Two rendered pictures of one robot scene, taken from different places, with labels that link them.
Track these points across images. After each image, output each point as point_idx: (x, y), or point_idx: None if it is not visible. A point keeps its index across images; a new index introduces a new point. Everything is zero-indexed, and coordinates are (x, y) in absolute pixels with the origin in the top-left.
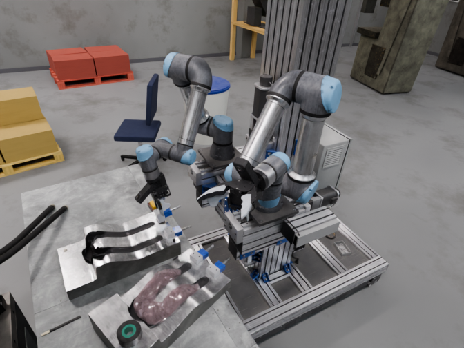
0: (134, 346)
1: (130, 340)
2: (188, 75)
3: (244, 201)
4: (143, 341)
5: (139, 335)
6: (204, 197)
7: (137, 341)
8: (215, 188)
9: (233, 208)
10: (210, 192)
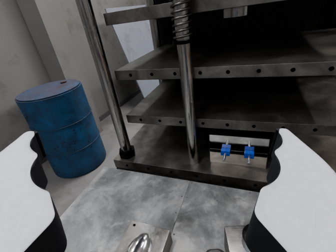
0: (240, 239)
1: (243, 231)
2: None
3: (15, 183)
4: (241, 250)
5: (245, 244)
6: (273, 146)
7: (242, 242)
8: (328, 199)
9: None
10: (278, 149)
